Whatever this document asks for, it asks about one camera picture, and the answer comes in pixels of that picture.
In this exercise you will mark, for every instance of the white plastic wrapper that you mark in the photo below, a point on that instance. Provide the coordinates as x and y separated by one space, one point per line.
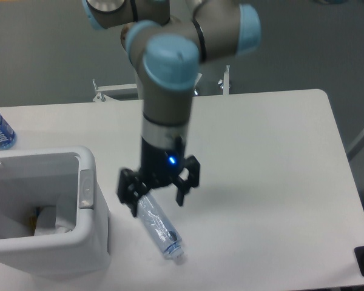
55 220

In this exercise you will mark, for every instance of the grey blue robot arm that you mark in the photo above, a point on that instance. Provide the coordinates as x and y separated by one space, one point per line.
166 56

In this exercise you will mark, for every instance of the crushed clear plastic bottle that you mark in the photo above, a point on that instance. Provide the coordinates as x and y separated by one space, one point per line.
160 229

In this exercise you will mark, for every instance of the white frame at right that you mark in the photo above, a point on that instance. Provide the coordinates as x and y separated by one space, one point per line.
355 146

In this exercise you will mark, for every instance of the white trash can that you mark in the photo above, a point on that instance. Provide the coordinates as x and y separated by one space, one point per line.
60 177

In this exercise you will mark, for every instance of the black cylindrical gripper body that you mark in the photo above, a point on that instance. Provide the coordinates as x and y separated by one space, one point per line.
161 167

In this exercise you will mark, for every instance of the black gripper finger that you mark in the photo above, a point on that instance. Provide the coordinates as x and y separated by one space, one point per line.
132 185
192 165

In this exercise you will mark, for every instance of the white pedestal base frame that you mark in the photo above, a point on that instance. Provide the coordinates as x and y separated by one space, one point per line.
126 92

